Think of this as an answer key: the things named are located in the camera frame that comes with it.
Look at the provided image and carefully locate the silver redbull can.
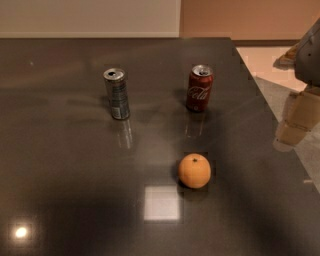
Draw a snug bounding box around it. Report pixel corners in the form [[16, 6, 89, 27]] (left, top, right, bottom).
[[103, 68, 130, 120]]

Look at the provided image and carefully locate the red coke can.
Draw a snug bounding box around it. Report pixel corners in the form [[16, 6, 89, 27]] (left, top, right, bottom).
[[186, 64, 213, 112]]

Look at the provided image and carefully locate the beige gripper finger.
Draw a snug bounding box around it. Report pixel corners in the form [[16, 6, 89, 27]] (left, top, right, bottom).
[[274, 86, 320, 146]]

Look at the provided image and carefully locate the orange fruit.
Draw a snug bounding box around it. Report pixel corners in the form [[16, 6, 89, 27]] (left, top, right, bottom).
[[178, 153, 211, 189]]

